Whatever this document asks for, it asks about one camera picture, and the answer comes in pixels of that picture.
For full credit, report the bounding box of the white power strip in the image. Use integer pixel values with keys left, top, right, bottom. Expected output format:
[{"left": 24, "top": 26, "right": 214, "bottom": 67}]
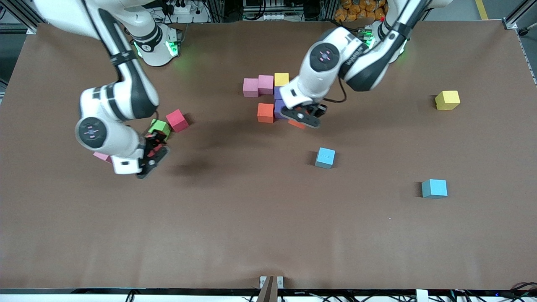
[{"left": 166, "top": 0, "right": 194, "bottom": 15}]

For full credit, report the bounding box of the large table cover mat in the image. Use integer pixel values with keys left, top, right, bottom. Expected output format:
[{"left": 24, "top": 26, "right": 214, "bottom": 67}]
[{"left": 0, "top": 20, "right": 537, "bottom": 291}]

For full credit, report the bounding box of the metal clamp bracket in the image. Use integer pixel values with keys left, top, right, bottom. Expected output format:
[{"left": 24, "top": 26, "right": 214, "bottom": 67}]
[{"left": 257, "top": 275, "right": 284, "bottom": 302}]

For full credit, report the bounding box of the green foam block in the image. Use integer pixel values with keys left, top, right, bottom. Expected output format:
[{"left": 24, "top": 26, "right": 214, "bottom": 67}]
[{"left": 149, "top": 119, "right": 171, "bottom": 141}]

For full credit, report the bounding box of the black electronics rack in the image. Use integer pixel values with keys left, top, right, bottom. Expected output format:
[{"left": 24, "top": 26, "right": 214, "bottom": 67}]
[{"left": 242, "top": 0, "right": 309, "bottom": 21}]

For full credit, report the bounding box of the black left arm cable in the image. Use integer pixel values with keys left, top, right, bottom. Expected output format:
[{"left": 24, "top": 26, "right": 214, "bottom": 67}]
[{"left": 323, "top": 78, "right": 347, "bottom": 104}]

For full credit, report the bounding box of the blue foam block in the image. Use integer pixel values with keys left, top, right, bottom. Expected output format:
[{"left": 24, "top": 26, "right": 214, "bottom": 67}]
[
  {"left": 422, "top": 179, "right": 448, "bottom": 199},
  {"left": 315, "top": 147, "right": 336, "bottom": 169}
]

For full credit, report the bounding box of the aluminium frame profile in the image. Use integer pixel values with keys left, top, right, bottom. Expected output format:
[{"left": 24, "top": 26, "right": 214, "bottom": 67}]
[
  {"left": 503, "top": 0, "right": 537, "bottom": 31},
  {"left": 0, "top": 0, "right": 47, "bottom": 35}
]

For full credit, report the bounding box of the bag of orange items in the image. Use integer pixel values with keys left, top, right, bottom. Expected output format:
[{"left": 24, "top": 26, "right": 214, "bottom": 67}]
[{"left": 336, "top": 0, "right": 388, "bottom": 21}]

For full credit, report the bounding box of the red foam block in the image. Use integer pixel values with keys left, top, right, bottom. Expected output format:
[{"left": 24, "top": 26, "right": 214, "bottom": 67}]
[
  {"left": 148, "top": 133, "right": 165, "bottom": 153},
  {"left": 166, "top": 109, "right": 189, "bottom": 133}
]

